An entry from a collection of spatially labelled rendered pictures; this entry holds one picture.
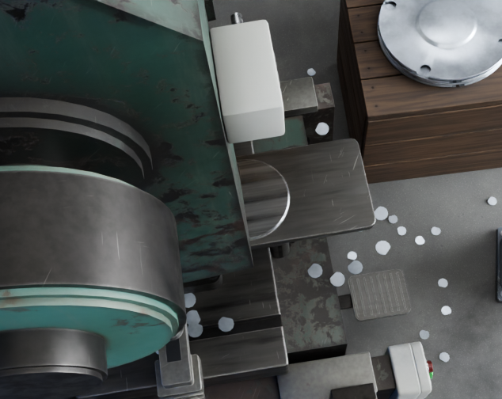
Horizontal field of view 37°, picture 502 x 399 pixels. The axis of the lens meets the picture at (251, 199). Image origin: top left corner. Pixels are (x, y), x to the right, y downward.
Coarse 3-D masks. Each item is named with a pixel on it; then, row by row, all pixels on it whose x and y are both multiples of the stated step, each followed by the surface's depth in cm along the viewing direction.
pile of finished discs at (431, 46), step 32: (416, 0) 165; (448, 0) 164; (480, 0) 164; (384, 32) 162; (416, 32) 162; (448, 32) 161; (480, 32) 161; (416, 64) 159; (448, 64) 158; (480, 64) 158
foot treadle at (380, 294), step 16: (384, 272) 164; (400, 272) 163; (352, 288) 163; (368, 288) 162; (384, 288) 162; (400, 288) 162; (352, 304) 162; (368, 304) 161; (384, 304) 161; (400, 304) 161
